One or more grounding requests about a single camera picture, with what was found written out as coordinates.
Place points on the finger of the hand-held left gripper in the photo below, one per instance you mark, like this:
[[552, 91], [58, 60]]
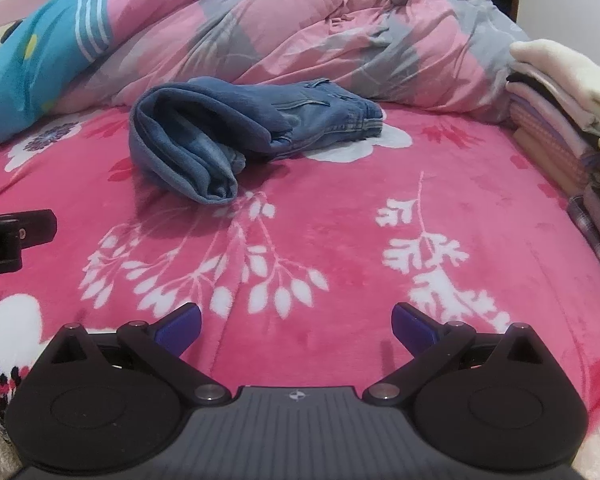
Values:
[[40, 225]]

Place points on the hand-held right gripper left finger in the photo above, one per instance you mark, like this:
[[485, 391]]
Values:
[[182, 327]]

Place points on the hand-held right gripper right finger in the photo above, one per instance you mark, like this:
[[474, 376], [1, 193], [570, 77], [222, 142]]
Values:
[[410, 327]]

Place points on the blue jeans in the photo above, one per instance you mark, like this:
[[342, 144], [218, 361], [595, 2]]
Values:
[[190, 125]]

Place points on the stack of folded clothes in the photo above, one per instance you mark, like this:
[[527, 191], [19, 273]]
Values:
[[545, 125]]

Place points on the pink floral blanket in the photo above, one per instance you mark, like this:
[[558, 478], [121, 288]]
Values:
[[330, 240]]

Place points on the pink grey teal quilt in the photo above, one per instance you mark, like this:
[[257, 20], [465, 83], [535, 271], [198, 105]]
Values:
[[305, 35]]

